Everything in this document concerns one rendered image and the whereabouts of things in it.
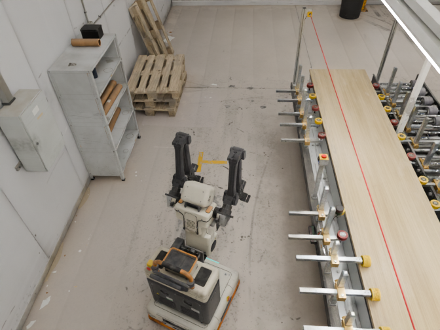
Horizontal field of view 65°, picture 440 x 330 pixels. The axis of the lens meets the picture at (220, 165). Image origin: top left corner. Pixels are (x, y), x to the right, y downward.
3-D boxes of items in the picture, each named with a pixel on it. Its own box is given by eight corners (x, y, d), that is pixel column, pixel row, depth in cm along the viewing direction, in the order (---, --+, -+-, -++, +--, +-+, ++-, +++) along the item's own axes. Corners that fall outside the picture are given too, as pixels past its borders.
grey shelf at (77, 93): (91, 180, 447) (46, 71, 340) (111, 136, 511) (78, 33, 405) (124, 181, 444) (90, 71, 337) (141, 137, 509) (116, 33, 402)
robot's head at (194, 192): (204, 209, 242) (209, 188, 241) (178, 200, 248) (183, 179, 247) (211, 207, 255) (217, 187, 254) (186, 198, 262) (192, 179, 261)
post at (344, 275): (329, 308, 252) (343, 274, 219) (328, 302, 255) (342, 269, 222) (333, 308, 252) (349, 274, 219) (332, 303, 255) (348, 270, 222)
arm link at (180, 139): (169, 137, 243) (181, 141, 240) (179, 129, 254) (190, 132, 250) (171, 186, 270) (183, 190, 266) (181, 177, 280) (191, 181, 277)
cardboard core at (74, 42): (70, 40, 371) (97, 40, 369) (73, 36, 377) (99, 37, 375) (72, 47, 377) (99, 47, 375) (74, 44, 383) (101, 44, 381)
